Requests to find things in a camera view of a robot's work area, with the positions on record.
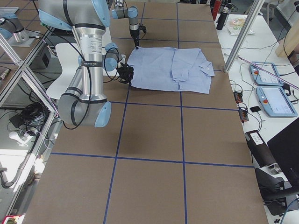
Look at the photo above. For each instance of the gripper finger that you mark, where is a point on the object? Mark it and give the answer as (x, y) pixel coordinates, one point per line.
(129, 81)
(136, 42)

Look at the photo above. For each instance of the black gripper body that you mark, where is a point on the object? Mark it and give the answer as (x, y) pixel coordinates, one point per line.
(126, 71)
(134, 34)

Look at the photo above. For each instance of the blue striped button shirt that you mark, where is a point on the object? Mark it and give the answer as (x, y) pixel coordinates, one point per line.
(171, 69)

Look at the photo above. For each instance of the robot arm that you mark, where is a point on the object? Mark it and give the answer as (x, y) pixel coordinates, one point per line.
(84, 102)
(122, 11)

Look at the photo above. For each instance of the white plastic chair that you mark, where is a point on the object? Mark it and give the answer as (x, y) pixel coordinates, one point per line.
(70, 76)

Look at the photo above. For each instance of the brown paper table cover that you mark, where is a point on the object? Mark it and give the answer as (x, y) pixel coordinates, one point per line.
(164, 157)

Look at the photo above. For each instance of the black water bottle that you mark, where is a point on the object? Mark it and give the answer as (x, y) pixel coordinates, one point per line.
(222, 18)

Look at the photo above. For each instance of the metal reacher grabber tool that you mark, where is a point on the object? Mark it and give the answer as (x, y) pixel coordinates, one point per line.
(260, 68)

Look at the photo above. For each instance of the teach pendant far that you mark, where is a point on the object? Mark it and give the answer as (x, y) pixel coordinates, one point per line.
(263, 78)

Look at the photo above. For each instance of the teach pendant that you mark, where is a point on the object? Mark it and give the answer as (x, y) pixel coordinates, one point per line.
(263, 78)
(275, 102)

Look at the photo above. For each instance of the small black phone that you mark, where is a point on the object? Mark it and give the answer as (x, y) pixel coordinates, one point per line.
(255, 109)

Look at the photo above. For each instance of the teach pendant near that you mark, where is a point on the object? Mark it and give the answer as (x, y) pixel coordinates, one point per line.
(275, 102)

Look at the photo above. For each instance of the black labelled box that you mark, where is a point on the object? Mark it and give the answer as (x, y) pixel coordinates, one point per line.
(261, 154)

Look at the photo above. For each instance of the black monitor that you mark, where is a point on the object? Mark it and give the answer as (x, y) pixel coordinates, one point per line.
(284, 147)

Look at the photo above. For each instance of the aluminium frame post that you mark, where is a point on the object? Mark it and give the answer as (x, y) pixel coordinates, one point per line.
(257, 4)

